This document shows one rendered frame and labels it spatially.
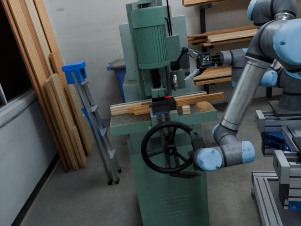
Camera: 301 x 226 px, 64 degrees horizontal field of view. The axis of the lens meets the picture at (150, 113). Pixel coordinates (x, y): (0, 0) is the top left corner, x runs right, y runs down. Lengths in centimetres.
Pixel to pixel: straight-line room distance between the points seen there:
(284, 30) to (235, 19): 315
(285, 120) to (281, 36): 92
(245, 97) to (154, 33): 61
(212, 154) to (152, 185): 77
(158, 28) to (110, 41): 242
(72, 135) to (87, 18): 178
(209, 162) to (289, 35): 43
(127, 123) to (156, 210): 63
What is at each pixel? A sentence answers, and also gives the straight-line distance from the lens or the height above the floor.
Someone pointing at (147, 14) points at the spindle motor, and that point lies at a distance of 130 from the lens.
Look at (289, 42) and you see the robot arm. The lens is 76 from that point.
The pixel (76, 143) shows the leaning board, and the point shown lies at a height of 29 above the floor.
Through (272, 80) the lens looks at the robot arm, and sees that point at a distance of 125.
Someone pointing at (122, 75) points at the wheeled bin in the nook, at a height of 80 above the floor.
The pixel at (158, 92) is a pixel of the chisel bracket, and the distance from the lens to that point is 139.
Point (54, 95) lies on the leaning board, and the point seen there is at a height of 85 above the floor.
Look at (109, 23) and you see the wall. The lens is 369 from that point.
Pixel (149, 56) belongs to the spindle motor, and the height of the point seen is 123.
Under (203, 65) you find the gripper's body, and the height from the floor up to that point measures 117.
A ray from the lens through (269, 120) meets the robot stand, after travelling 161.
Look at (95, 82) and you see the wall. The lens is 383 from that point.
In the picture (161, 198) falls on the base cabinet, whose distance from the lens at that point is 160.
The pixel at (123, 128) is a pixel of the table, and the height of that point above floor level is 88.
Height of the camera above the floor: 141
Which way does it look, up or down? 21 degrees down
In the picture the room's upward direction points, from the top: 8 degrees counter-clockwise
